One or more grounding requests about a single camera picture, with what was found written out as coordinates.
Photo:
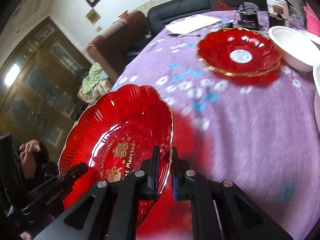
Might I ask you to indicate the black electronic device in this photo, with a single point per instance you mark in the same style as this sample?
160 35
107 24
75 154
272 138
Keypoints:
248 16

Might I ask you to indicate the dark small jar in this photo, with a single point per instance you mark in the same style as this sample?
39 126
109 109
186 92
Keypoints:
276 20

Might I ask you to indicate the large white paper bowl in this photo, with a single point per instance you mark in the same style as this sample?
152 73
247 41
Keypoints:
296 49

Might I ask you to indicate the wooden glass cabinet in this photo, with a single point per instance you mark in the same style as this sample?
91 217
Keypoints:
40 80

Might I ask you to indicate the brown armchair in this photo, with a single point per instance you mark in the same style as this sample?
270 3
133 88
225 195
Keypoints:
110 46

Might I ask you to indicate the purple floral tablecloth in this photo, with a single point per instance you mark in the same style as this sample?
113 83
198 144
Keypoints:
265 139

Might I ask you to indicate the white plastic jar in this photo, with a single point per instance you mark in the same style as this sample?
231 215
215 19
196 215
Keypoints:
279 7

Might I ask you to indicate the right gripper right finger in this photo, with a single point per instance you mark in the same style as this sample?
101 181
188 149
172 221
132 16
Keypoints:
189 185

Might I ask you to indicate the red wedding glass plate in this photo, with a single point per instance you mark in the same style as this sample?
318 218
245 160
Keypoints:
115 135

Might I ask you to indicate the red bag on sofa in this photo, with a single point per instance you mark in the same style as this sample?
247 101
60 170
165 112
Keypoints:
222 6

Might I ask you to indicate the seated person in black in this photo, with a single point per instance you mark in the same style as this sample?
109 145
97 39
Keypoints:
23 168

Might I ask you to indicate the small yellow wall picture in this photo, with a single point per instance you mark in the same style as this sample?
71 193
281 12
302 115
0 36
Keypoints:
93 16

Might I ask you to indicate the clear ballpoint pen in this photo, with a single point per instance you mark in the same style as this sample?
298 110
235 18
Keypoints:
183 35

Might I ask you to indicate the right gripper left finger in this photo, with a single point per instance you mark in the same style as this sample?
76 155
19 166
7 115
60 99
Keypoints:
137 186

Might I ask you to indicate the black leather sofa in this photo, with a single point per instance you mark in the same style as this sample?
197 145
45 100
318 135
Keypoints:
161 15

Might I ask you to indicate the white paper notepad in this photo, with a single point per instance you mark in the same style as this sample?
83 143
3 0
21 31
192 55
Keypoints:
191 24

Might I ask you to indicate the green patterned cloth pile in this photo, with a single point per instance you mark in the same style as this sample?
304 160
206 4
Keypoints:
94 85

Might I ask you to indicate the red gold-rimmed glass plate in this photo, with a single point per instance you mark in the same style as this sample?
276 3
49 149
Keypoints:
238 52

